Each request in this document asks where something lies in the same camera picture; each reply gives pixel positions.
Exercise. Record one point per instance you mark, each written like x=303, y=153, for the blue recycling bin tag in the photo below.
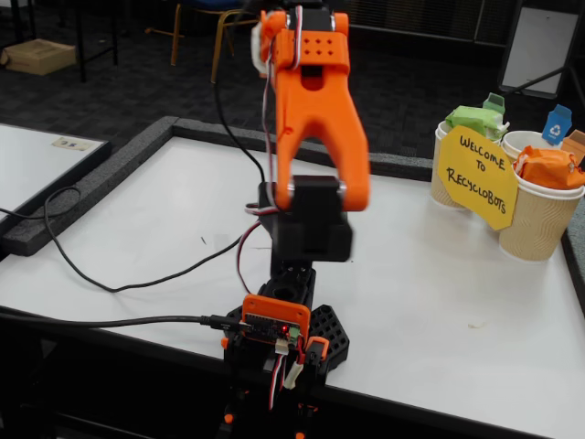
x=556, y=128

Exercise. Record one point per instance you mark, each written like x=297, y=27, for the orange and black robot arm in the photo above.
x=315, y=114

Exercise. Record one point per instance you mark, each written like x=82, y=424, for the white side table black edge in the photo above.
x=36, y=164

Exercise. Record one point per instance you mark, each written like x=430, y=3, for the orange recycling bin tag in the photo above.
x=577, y=142

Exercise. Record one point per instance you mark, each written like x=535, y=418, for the white panel black frame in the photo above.
x=535, y=50

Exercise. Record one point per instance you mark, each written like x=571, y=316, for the black robot base clamp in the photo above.
x=331, y=331

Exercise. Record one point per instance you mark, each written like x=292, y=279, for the yellow welcome paper sign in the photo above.
x=475, y=178

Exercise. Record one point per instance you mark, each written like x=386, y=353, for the gold frame blue chair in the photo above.
x=219, y=3

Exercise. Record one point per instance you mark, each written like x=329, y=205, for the green recycling bin tag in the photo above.
x=494, y=101

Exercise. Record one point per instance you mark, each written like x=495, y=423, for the small paper label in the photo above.
x=71, y=144

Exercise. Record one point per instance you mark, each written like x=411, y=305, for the ribbed brown paper cup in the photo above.
x=521, y=139
x=441, y=187
x=535, y=228

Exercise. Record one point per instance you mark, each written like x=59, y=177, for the orange controller board mount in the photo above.
x=274, y=308

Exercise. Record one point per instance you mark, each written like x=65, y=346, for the black metal table frame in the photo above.
x=82, y=55

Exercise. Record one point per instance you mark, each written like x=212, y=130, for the brown cardboard box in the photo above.
x=39, y=57

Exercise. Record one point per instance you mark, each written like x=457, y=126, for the short dark grey foam strip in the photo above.
x=402, y=167

